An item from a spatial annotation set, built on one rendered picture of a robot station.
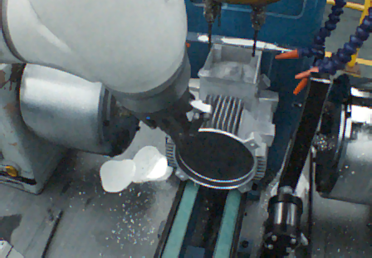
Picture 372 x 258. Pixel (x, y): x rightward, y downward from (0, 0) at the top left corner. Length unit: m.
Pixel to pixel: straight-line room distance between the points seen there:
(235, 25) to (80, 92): 0.39
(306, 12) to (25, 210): 0.82
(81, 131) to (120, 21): 0.47
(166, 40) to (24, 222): 0.71
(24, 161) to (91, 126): 0.26
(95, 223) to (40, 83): 0.35
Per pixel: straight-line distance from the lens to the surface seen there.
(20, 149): 0.83
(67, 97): 0.66
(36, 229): 0.88
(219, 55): 0.71
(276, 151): 0.89
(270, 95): 0.71
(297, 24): 0.82
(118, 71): 0.26
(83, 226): 0.84
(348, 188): 0.64
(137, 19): 0.22
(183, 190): 0.72
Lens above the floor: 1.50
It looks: 42 degrees down
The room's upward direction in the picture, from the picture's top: straight up
